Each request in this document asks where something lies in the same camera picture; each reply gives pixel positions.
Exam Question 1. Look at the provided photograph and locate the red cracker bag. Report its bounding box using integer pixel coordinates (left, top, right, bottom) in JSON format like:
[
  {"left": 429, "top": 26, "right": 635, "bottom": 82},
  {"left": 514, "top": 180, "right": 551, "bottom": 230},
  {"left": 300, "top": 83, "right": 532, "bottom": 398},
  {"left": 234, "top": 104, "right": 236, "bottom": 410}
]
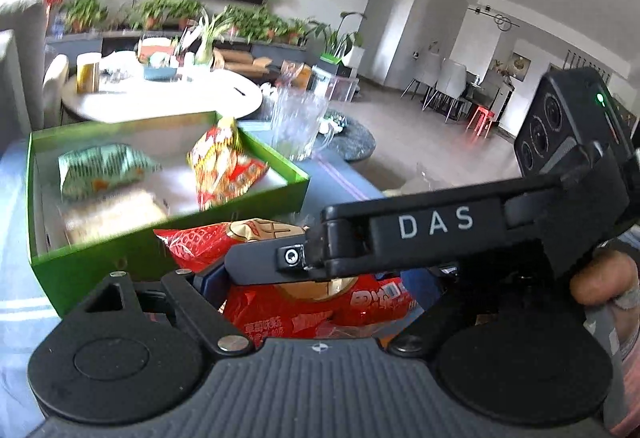
[{"left": 154, "top": 218, "right": 420, "bottom": 345}]

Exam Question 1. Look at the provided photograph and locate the green snack bag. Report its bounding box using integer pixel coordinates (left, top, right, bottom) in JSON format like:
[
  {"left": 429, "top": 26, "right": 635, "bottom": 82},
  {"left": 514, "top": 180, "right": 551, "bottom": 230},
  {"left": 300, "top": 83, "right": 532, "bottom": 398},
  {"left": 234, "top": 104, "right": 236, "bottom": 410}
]
[{"left": 58, "top": 143, "right": 162, "bottom": 200}]

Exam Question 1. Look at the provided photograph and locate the person's right hand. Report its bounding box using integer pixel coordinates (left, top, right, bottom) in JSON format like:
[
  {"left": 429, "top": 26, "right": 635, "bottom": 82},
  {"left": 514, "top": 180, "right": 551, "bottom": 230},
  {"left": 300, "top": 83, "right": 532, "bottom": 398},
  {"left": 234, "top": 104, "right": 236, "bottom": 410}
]
[{"left": 570, "top": 249, "right": 639, "bottom": 325}]

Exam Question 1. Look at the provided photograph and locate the red stool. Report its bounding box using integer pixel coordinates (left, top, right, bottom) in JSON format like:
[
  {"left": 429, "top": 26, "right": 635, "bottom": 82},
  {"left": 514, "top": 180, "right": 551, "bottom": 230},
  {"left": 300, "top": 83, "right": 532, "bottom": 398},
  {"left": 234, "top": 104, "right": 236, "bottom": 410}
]
[{"left": 466, "top": 106, "right": 496, "bottom": 138}]

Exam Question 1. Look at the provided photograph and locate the green cardboard box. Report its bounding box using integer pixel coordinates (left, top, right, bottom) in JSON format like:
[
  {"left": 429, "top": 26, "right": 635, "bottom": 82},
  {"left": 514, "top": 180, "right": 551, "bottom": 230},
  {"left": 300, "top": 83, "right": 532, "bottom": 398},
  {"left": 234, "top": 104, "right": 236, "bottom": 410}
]
[{"left": 26, "top": 112, "right": 309, "bottom": 316}]

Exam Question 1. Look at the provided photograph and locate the white dining chair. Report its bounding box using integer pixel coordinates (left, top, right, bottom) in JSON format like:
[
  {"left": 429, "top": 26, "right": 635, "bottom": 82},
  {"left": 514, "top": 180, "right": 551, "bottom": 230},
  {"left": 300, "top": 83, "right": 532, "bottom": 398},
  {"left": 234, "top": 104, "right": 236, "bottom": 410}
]
[{"left": 422, "top": 58, "right": 466, "bottom": 122}]

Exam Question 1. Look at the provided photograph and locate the blue striped tablecloth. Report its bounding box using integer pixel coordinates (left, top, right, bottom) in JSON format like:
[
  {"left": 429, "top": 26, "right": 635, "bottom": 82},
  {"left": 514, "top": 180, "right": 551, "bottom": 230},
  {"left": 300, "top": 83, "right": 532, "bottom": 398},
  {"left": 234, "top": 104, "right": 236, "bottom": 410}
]
[{"left": 1, "top": 139, "right": 382, "bottom": 437}]

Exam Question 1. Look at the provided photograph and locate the glass pitcher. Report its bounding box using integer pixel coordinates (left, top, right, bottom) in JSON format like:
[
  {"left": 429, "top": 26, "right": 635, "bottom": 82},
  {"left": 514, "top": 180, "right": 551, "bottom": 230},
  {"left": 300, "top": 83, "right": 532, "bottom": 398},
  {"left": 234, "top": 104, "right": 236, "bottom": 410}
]
[{"left": 271, "top": 87, "right": 335, "bottom": 162}]

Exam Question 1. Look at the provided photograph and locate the white round table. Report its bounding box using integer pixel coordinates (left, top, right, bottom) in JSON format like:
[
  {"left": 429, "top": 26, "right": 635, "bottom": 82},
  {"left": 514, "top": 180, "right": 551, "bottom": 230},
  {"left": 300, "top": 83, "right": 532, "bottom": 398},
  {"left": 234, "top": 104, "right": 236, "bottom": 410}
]
[{"left": 61, "top": 50, "right": 262, "bottom": 123}]

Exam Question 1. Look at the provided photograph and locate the dark round side table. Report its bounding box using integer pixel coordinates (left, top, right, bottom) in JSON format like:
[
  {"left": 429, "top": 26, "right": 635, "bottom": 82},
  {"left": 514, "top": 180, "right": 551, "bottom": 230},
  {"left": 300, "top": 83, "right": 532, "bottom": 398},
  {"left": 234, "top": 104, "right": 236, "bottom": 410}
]
[{"left": 324, "top": 109, "right": 376, "bottom": 163}]

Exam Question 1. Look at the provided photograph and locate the light blue tray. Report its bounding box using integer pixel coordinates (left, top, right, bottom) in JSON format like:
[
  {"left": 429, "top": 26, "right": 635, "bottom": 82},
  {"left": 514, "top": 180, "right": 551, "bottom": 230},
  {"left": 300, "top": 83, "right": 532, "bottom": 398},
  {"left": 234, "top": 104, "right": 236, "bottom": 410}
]
[{"left": 143, "top": 65, "right": 177, "bottom": 81}]

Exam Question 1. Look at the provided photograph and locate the open cardboard box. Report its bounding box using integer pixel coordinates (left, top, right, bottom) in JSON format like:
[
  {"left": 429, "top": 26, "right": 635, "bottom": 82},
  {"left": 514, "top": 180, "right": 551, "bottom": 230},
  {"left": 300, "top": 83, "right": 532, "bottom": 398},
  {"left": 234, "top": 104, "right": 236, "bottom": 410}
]
[{"left": 213, "top": 48, "right": 271, "bottom": 78}]

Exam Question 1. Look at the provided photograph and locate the spider plant in vase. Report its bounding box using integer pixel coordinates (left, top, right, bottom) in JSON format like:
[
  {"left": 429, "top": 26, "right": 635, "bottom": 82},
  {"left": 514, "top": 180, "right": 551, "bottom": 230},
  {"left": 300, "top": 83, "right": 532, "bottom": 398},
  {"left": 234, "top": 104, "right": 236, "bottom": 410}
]
[{"left": 182, "top": 9, "right": 232, "bottom": 68}]

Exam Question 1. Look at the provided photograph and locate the clear storage bin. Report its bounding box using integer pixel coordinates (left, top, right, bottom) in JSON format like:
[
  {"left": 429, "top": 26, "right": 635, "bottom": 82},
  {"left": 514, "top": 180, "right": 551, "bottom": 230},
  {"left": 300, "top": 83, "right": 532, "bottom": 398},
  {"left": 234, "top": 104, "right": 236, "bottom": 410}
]
[{"left": 307, "top": 66, "right": 359, "bottom": 102}]

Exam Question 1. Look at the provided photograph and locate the low tv cabinet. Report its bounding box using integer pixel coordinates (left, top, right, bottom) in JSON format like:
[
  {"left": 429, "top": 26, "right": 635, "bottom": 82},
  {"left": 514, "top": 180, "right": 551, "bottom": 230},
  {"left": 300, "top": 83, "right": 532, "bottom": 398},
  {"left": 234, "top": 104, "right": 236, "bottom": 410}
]
[{"left": 46, "top": 30, "right": 307, "bottom": 68}]

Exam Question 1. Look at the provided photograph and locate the tall potted plant white pot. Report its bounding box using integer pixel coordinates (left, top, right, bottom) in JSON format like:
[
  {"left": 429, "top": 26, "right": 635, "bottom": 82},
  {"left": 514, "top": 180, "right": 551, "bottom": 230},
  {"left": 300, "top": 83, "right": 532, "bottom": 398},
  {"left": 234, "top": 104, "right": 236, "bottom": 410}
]
[{"left": 308, "top": 12, "right": 367, "bottom": 65}]

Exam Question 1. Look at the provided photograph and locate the grey sofa armchair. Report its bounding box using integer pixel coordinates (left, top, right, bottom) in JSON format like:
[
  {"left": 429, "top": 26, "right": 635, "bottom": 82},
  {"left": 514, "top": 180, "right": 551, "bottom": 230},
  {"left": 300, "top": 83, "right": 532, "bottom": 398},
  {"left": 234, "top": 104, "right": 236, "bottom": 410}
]
[{"left": 1, "top": 0, "right": 70, "bottom": 151}]

